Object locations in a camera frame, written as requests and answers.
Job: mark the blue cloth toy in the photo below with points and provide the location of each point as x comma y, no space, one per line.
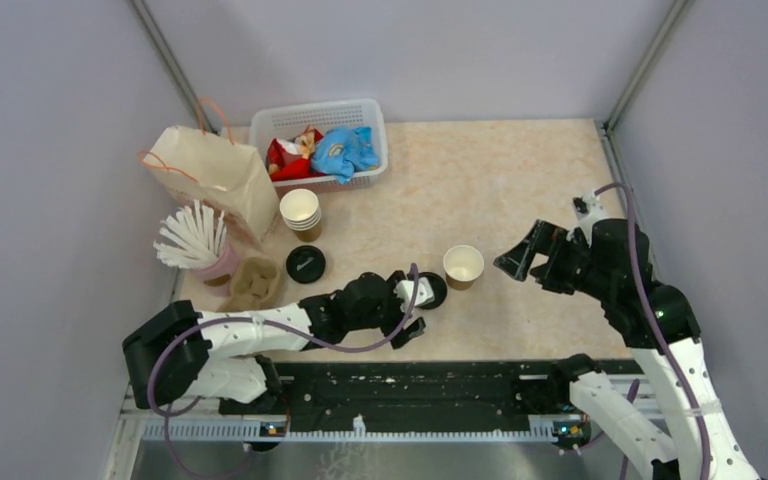
344,151

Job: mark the brown pulp cup carrier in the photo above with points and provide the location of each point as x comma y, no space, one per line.
257,284

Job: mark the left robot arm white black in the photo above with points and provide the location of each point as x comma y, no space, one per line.
182,351

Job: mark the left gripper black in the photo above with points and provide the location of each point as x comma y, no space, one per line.
396,277

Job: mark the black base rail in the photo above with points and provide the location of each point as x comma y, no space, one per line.
411,397

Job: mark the black cup lid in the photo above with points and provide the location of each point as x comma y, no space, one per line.
437,287

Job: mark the stack of paper cups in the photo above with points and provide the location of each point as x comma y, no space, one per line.
301,213

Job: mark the white plastic basket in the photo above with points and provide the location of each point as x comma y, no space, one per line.
288,121

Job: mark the red cloth toy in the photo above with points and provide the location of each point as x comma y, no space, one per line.
292,159

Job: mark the white wrapped straws bundle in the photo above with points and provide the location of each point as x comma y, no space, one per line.
196,237

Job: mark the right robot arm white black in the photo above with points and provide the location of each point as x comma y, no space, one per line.
606,258

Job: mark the pink straw holder cup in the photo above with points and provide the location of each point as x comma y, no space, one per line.
217,277

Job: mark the brown paper coffee cup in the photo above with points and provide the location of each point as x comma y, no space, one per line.
463,265

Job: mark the black lid stack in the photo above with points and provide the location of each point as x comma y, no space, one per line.
305,264

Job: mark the beige paper bag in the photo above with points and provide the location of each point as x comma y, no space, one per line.
223,173

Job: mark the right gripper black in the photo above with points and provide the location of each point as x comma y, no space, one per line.
548,239

